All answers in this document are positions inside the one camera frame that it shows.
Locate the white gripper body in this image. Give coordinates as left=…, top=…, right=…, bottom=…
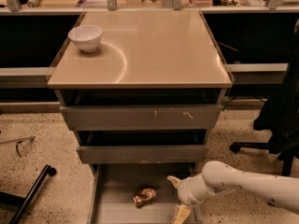
left=178, top=176, right=203, bottom=206

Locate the grey drawer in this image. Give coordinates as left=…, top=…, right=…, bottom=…
left=77, top=130, right=209, bottom=164
left=57, top=89, right=225, bottom=131
left=88, top=163, right=195, bottom=224

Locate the grey bottom drawer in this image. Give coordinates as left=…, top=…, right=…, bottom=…
left=88, top=163, right=195, bottom=224

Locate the grey middle drawer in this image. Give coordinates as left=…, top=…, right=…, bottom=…
left=77, top=130, right=209, bottom=164

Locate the black chair leg left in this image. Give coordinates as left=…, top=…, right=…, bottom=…
left=0, top=164, right=57, bottom=224

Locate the grey drawer cabinet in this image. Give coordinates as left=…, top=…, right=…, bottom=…
left=46, top=9, right=234, bottom=224

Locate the grey top drawer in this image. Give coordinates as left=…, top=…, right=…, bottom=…
left=57, top=89, right=225, bottom=131

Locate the white ceramic bowl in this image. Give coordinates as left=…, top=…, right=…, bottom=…
left=68, top=25, right=103, bottom=52

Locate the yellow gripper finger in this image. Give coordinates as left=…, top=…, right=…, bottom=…
left=167, top=175, right=181, bottom=189
left=171, top=203, right=191, bottom=224

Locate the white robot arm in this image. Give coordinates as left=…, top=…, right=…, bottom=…
left=167, top=161, right=299, bottom=224

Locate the crushed orange can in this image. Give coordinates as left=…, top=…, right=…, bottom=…
left=133, top=188, right=157, bottom=208

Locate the black office chair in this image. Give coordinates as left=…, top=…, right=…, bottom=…
left=230, top=21, right=299, bottom=176

